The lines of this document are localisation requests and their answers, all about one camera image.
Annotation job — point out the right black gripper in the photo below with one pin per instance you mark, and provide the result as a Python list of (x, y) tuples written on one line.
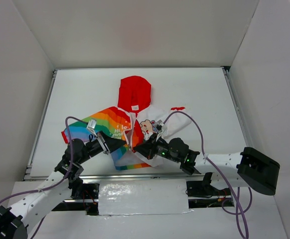
[(146, 148)]

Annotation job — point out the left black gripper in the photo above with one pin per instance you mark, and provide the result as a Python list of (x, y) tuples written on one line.
[(104, 143)]

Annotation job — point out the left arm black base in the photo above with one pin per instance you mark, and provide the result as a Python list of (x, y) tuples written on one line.
[(88, 200)]

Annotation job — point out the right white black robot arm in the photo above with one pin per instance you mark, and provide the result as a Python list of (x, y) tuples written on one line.
[(249, 168)]

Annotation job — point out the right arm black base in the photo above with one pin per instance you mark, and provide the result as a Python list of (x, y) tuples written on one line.
[(201, 190)]

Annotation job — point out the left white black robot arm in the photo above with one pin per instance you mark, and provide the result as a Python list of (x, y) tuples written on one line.
[(18, 220)]

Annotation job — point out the white foil covered panel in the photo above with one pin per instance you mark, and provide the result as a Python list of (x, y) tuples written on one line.
[(143, 197)]

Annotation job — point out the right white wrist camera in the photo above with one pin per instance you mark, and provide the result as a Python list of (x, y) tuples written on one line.
[(161, 128)]

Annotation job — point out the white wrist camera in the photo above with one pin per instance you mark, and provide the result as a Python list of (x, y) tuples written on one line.
[(161, 128), (91, 126)]

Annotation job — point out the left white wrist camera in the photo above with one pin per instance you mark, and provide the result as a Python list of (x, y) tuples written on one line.
[(91, 126)]

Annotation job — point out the aluminium front rail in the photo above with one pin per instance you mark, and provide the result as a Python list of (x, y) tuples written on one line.
[(139, 177)]

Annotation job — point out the aluminium rail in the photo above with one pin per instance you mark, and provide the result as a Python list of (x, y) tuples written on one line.
[(41, 119), (239, 110), (139, 177)]

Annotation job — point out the aluminium left side rail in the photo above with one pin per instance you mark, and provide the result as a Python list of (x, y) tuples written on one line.
[(41, 119)]

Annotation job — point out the aluminium right side rail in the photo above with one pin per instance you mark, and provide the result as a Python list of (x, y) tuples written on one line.
[(239, 110)]

